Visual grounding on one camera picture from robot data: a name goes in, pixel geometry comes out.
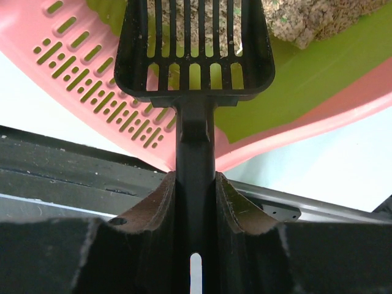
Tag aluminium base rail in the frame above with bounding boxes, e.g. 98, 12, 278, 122
1, 178, 391, 224

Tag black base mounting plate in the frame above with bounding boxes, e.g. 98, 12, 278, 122
1, 126, 165, 221

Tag beige cat litter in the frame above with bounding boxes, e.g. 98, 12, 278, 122
161, 1, 391, 56

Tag black slotted litter scoop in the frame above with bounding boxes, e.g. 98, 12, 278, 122
114, 1, 275, 293

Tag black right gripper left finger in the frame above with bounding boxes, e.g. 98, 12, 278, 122
73, 172, 175, 293

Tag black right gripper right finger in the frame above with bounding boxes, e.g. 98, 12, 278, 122
216, 173, 294, 293

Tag pink and green litter box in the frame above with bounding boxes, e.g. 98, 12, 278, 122
1, 1, 391, 172

